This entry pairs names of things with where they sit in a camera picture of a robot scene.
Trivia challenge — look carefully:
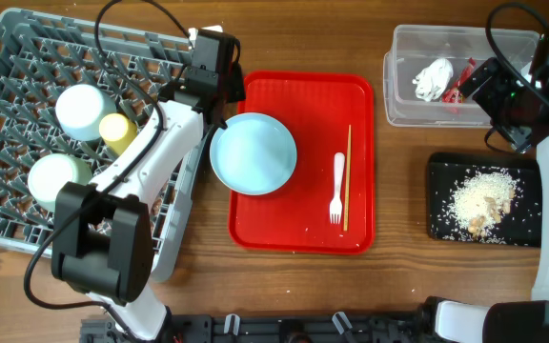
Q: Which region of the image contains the red snack wrapper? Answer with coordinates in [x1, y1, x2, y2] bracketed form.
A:
[441, 58, 476, 104]

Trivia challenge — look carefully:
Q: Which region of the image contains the large light blue plate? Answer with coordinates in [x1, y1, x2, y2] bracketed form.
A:
[209, 112, 297, 195]

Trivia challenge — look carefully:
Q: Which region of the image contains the white tissue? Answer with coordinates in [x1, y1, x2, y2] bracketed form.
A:
[412, 58, 454, 102]

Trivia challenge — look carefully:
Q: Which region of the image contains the yellow plastic cup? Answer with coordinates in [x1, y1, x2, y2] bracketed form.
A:
[99, 113, 137, 155]

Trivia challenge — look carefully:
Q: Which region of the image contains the small light blue bowl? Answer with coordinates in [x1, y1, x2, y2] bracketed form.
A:
[55, 84, 116, 141]

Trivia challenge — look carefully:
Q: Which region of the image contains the wooden chopstick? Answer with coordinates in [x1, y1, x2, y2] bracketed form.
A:
[343, 125, 352, 232]

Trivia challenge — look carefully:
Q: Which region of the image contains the white plastic fork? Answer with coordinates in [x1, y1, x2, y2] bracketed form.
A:
[329, 152, 345, 224]

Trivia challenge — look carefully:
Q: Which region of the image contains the green bowl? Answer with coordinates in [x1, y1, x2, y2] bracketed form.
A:
[28, 153, 92, 212]

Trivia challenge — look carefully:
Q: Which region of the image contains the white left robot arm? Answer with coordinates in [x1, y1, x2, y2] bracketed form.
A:
[51, 29, 245, 342]

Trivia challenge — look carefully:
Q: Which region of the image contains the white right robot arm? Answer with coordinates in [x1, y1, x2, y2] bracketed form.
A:
[417, 27, 549, 342]

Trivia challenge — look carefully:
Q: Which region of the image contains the grey plastic dishwasher rack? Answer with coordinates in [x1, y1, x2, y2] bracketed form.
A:
[0, 7, 209, 282]

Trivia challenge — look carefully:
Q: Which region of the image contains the pile of rice and nuts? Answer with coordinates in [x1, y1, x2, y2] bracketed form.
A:
[446, 171, 519, 239]

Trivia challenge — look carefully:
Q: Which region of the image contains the black plastic tray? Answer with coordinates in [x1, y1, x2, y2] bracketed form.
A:
[426, 152, 542, 248]

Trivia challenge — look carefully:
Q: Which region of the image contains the clear plastic bin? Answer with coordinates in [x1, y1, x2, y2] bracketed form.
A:
[382, 24, 542, 130]

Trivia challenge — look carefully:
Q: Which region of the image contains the red plastic tray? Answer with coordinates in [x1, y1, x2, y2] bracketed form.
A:
[228, 71, 376, 254]

